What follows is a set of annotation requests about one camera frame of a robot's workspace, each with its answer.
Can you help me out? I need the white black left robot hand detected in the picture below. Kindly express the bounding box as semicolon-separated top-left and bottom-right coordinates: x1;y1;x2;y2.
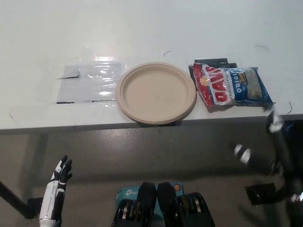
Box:
39;155;73;222

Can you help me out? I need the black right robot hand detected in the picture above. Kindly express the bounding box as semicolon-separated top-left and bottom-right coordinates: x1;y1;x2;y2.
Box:
233;106;288;177

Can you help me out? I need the red blue sunflower seeds bag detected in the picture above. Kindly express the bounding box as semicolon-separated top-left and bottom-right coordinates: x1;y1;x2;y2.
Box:
187;61;275;113

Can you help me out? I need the beige paper plate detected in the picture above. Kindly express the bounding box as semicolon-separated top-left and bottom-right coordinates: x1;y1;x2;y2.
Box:
115;61;197;125

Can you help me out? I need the black table leg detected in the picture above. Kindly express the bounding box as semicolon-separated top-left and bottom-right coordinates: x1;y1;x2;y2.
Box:
245;183;288;206
0;181;43;219

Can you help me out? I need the teal tp-link box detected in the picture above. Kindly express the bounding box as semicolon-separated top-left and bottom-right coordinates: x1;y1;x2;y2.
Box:
115;181;184;213

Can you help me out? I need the black mat patch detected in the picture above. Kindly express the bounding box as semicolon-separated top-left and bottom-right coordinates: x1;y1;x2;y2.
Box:
188;58;237;79

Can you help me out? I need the clear plastic film sheet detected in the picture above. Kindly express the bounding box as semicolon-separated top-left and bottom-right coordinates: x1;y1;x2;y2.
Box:
48;55;128;105

